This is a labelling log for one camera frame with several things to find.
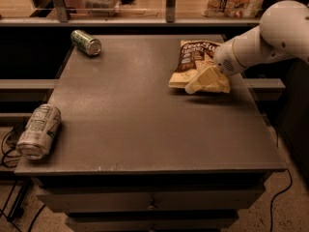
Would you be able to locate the brown sea salt chip bag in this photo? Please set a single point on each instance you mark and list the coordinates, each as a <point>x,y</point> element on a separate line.
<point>194,57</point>

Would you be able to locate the upper drawer knob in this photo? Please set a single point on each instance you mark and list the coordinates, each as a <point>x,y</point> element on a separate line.
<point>152,207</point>

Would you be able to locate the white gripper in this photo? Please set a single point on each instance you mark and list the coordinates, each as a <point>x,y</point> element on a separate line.
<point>225,58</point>

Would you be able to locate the grey drawer cabinet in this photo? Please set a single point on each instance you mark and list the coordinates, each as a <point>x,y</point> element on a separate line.
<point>128,140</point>

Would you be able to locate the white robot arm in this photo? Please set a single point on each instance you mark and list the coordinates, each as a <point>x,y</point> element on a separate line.
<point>283,33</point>

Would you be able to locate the green 7up can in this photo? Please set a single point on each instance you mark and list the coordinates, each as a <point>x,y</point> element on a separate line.
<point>85,42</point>

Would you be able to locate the grey metal shelf frame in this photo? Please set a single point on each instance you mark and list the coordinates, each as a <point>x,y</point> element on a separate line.
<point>69,13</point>

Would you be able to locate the white soda can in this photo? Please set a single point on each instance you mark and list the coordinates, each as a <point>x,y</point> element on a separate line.
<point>36,140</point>

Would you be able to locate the colourful snack bag background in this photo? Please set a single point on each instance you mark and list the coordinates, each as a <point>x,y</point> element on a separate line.
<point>232,8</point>

